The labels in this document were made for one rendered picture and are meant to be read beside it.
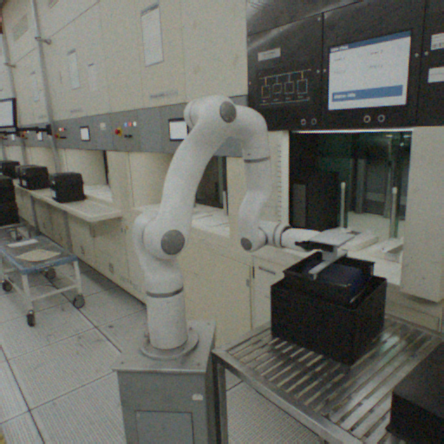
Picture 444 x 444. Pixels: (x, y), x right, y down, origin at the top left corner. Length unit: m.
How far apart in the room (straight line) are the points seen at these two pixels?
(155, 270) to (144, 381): 0.33
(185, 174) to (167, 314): 0.42
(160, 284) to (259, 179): 0.46
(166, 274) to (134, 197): 1.86
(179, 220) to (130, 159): 1.90
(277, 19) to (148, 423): 1.52
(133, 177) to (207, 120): 1.92
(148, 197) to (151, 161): 0.28
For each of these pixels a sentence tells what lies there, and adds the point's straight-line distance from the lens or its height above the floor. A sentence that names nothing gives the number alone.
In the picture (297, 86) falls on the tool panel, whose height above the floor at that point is 1.57.
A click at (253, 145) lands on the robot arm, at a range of 1.20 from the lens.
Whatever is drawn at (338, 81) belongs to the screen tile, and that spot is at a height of 1.56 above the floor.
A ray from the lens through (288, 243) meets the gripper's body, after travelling 1.21.
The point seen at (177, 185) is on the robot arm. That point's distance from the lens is 1.07.
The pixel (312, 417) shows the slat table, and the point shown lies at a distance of 1.00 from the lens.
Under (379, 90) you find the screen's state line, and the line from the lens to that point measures 1.38.
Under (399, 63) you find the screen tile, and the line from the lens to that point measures 1.36.
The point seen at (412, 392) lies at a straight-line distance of 0.96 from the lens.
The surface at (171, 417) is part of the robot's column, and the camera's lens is 1.26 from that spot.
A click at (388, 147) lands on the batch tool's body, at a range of 1.92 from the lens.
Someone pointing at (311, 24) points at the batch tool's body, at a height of 1.77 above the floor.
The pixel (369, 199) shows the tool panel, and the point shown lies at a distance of 2.44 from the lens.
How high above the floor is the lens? 1.43
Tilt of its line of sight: 14 degrees down
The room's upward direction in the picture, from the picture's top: 3 degrees counter-clockwise
